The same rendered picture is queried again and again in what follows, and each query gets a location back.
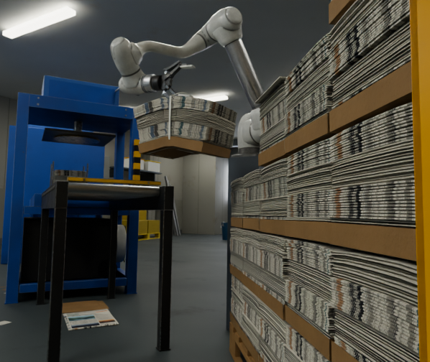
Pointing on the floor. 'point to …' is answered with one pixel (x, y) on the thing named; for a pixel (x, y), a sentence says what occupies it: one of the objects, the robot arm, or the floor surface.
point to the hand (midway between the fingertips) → (190, 80)
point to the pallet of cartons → (149, 227)
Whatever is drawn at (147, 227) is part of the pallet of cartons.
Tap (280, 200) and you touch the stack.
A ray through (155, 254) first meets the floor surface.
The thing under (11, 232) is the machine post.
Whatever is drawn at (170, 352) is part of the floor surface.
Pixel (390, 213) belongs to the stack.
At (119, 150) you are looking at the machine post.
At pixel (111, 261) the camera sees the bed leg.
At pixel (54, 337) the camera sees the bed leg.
